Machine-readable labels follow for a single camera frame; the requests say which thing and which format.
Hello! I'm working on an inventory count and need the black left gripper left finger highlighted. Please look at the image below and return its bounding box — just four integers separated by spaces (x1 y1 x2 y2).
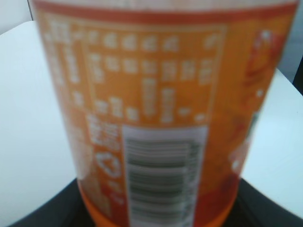
7 179 95 227

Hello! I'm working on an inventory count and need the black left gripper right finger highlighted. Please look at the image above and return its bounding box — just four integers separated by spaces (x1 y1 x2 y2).
223 179 303 227

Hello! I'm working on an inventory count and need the orange Mirinda soda bottle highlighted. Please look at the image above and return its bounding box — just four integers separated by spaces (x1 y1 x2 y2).
33 0 299 227

